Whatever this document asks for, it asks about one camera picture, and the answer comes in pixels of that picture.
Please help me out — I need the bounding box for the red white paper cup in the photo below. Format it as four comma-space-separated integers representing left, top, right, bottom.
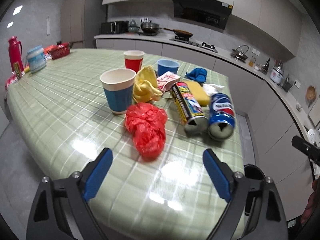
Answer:
123, 50, 145, 73

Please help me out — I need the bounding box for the red cooking pot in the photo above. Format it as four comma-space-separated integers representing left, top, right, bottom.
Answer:
48, 43, 71, 60

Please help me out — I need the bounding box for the black microwave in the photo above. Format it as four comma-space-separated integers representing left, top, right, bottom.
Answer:
101, 21, 129, 34

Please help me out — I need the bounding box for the person's hand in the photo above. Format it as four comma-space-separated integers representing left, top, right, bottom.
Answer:
300, 179, 319, 225

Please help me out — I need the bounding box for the red plastic bag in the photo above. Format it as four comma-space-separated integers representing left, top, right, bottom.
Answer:
125, 102, 168, 160

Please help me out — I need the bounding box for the blue white paper cup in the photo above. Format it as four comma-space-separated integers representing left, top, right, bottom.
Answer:
100, 68, 136, 114

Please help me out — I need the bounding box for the yellow sponge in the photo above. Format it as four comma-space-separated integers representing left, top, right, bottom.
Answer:
184, 80, 210, 107

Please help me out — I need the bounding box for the white rice cooker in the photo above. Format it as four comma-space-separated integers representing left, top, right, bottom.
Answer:
270, 66, 284, 85

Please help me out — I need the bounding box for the refrigerator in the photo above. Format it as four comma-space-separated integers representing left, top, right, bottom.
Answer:
60, 0, 106, 49

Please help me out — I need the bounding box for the dark glass bottle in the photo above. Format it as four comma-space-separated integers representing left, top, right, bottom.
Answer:
262, 59, 270, 74

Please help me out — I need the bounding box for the red white snack wrapper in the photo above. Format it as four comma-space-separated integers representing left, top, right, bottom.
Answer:
157, 71, 181, 93

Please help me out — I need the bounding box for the woven basket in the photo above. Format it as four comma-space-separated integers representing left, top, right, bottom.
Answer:
306, 86, 317, 103

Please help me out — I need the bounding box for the blue cloth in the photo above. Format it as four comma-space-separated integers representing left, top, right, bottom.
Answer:
185, 68, 207, 83

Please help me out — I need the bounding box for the oil bottle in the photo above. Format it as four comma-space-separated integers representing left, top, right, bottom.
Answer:
248, 56, 256, 67

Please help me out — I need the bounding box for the white paper towel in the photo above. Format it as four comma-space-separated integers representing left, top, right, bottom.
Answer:
202, 83, 224, 96

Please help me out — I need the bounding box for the black lidded wok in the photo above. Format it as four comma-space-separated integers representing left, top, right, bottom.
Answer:
141, 21, 160, 34

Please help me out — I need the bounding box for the red thermos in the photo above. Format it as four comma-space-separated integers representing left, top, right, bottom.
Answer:
8, 36, 24, 72

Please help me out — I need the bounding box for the blue white jar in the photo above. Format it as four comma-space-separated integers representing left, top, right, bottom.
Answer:
26, 46, 47, 73

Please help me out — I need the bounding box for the blue plastic bowl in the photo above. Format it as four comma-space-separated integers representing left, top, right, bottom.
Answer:
157, 59, 180, 76

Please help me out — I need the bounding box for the frying pan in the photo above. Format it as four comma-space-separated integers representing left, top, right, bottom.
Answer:
163, 28, 193, 38

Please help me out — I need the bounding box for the black trash bin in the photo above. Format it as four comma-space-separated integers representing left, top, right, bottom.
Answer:
244, 164, 265, 216

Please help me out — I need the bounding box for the black yellow drink can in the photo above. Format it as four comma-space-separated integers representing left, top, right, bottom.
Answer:
170, 81, 208, 134

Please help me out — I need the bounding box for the black range hood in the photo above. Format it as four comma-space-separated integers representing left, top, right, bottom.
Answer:
172, 0, 233, 29

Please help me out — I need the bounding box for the gas stove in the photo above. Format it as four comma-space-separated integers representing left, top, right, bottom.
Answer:
170, 36, 219, 54

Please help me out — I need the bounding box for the teal ceramic vase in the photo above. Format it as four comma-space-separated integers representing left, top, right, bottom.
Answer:
128, 19, 140, 33

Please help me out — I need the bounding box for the blue Pepsi can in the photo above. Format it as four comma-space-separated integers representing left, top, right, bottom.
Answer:
208, 93, 235, 141

